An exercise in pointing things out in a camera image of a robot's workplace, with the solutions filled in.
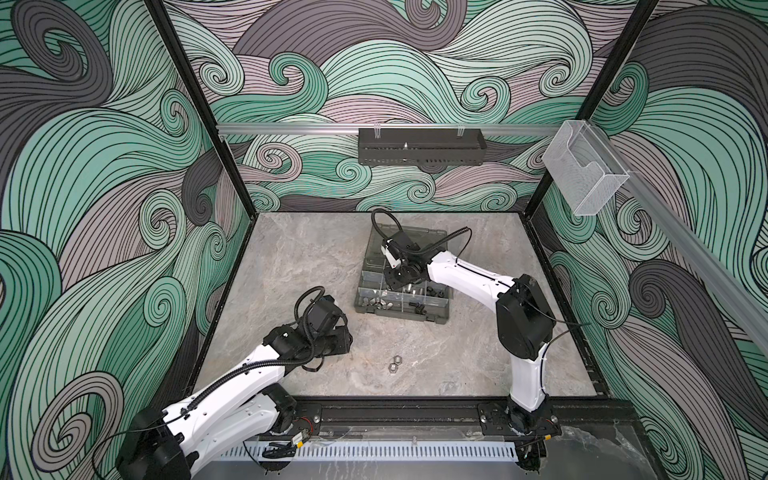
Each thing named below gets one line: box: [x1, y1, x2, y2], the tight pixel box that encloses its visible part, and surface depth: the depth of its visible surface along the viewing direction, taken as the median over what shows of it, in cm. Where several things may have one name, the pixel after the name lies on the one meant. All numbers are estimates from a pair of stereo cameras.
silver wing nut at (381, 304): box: [372, 298, 394, 310], surface depth 95 cm
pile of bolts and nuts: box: [388, 355, 403, 374], surface depth 83 cm
